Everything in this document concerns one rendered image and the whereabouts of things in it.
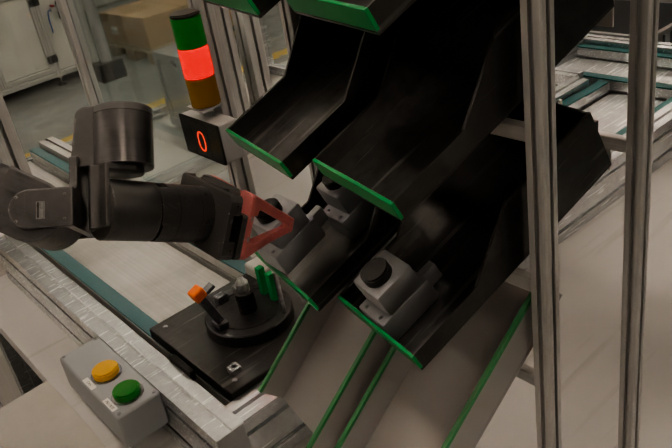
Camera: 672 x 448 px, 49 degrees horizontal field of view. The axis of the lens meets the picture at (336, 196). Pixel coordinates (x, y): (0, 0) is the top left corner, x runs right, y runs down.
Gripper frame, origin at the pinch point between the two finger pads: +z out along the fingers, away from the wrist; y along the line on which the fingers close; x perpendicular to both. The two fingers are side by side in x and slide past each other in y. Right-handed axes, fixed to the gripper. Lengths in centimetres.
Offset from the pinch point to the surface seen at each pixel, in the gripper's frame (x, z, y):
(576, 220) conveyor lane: 1, 84, 15
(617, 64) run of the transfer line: -36, 146, 53
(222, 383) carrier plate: 29.1, 10.4, 18.1
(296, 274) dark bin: 6.7, 5.3, 0.8
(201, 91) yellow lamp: -9.3, 13.5, 44.6
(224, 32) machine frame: -21, 52, 108
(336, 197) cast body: -3.5, 5.4, -3.1
